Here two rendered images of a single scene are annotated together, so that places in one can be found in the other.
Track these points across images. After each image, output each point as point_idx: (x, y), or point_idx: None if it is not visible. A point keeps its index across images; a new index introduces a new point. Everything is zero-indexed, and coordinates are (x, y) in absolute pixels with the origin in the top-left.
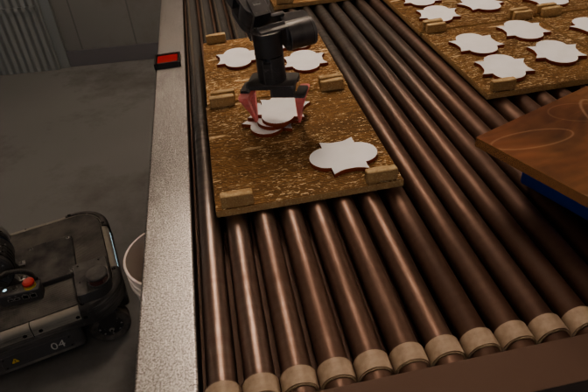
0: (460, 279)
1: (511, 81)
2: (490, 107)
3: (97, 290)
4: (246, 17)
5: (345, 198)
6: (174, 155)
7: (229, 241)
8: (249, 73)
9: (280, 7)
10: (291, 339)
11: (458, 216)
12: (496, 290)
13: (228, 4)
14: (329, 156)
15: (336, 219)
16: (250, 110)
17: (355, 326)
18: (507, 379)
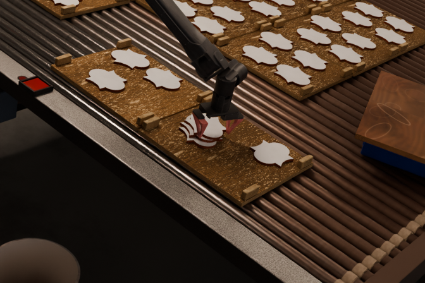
0: None
1: (311, 88)
2: (305, 106)
3: None
4: (212, 68)
5: (291, 180)
6: (157, 172)
7: (260, 218)
8: (133, 95)
9: (65, 16)
10: (343, 254)
11: (348, 179)
12: (394, 210)
13: (190, 57)
14: (265, 155)
15: None
16: (203, 131)
17: (360, 241)
18: None
